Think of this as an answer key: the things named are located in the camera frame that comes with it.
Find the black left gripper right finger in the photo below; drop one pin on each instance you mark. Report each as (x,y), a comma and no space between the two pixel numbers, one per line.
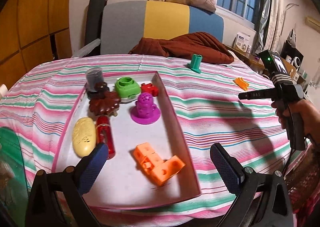
(261,199)

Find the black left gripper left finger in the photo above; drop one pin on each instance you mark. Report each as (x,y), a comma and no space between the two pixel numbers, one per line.
(43,207)

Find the orange plastic clip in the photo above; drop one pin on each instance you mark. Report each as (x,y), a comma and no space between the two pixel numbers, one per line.
(241,83)

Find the yellow oval soap box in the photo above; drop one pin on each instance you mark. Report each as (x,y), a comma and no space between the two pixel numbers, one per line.
(84,137)

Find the red perfume bottle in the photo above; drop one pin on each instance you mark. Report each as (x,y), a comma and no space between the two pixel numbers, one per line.
(104,134)

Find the teal plastic cup holder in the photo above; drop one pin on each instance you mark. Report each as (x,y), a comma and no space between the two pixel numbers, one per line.
(194,65)

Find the orange perforated block toy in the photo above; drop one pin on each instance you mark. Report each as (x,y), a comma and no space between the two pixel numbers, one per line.
(158,170)

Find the dark brown flower toy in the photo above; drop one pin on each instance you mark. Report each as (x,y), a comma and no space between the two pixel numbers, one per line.
(104,102)

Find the purple perforated funnel cup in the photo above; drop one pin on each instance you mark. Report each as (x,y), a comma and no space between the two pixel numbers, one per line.
(145,111)

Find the black grey cylinder container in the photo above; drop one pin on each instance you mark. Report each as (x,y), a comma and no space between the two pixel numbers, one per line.
(93,76)

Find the green white plug device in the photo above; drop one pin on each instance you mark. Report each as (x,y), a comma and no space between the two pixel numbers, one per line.
(128,89)

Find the red puzzle piece toy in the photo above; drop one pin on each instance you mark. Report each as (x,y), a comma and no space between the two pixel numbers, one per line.
(149,88)

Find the person right hand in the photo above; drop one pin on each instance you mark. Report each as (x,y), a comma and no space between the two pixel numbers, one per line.
(311,119)

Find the wooden side desk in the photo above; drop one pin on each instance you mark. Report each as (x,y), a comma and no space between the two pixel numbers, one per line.
(258,66)

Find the white medicine box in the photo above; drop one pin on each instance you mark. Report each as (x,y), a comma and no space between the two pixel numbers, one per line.
(241,42)

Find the beige curtain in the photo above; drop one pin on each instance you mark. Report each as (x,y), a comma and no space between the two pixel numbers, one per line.
(270,26)

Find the striped pink bedspread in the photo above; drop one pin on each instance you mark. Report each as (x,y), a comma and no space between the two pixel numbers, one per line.
(207,106)

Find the dark red blanket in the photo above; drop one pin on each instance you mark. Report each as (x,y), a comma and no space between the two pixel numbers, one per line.
(184,46)

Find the pink white tray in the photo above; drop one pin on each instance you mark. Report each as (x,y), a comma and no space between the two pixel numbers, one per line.
(121,184)

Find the grey yellow blue headboard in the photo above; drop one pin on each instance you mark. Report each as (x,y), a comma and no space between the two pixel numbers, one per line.
(125,23)

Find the wooden wardrobe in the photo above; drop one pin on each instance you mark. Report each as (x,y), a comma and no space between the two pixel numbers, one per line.
(32,32)

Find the black rolled mat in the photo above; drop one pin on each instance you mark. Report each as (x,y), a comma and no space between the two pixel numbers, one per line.
(93,26)

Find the wall air conditioner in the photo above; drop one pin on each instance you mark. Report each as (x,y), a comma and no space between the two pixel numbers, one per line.
(312,23)

